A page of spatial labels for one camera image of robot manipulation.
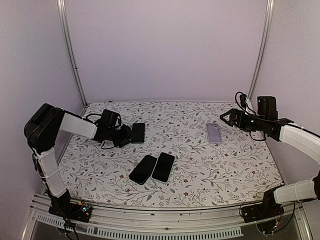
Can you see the lilac silicone phone case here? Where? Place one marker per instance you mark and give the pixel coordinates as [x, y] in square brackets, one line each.
[213, 133]

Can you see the aluminium left rear frame post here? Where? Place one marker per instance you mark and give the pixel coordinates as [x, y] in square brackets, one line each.
[62, 11]

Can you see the black phone in dark case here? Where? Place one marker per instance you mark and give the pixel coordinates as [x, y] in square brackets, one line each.
[143, 170]

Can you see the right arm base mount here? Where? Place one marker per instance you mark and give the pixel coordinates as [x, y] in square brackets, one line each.
[265, 211]

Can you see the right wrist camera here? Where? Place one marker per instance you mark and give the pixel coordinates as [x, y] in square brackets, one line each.
[245, 102]

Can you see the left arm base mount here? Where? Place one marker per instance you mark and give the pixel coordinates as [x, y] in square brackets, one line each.
[71, 208]

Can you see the aluminium frame post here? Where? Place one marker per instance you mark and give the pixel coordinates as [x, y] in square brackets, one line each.
[62, 11]
[262, 47]

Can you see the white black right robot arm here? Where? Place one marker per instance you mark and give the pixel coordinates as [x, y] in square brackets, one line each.
[298, 155]

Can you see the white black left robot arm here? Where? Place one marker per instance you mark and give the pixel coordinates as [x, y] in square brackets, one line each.
[41, 132]

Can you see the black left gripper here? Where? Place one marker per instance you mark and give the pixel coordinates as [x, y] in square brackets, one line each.
[127, 135]

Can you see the aluminium front rail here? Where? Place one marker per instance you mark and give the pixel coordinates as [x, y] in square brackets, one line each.
[123, 222]

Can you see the aluminium right rear frame post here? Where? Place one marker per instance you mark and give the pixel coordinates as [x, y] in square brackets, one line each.
[262, 47]

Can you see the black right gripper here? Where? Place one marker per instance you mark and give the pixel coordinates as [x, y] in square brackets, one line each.
[235, 112]

